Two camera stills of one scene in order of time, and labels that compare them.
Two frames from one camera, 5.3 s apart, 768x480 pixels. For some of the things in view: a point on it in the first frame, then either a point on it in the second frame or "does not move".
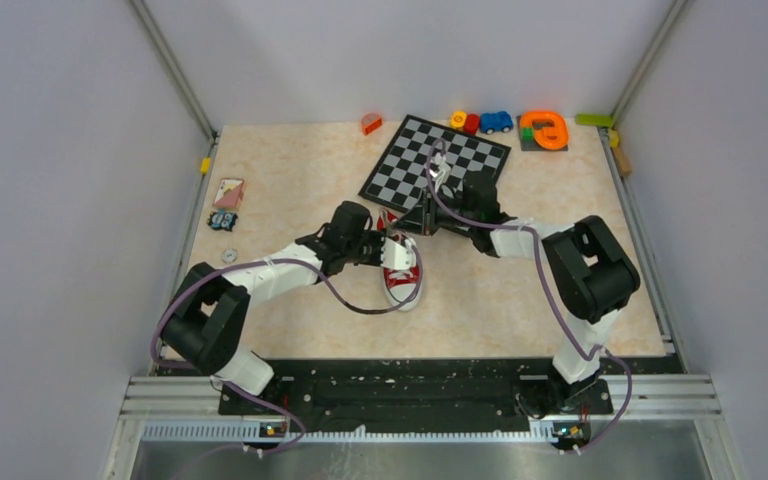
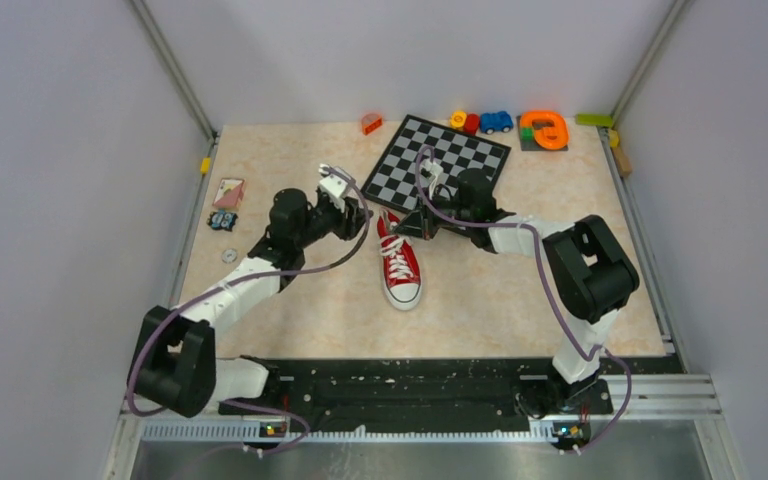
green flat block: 591,119 does not move
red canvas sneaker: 401,286 does not move
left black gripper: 377,235 -> 349,227
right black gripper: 412,222 does not move
